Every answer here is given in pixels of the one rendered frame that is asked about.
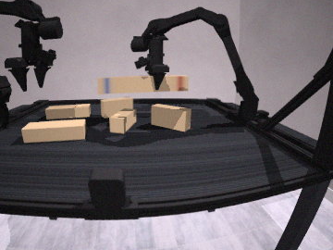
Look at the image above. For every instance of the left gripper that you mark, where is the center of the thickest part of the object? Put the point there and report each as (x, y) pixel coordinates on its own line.
(20, 74)

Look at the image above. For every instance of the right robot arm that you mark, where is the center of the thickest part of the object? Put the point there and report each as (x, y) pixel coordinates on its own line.
(156, 27)

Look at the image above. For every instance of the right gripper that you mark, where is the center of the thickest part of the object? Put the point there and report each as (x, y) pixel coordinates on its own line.
(158, 68)

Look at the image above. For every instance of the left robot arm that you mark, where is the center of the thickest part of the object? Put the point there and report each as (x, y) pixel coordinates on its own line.
(48, 28)

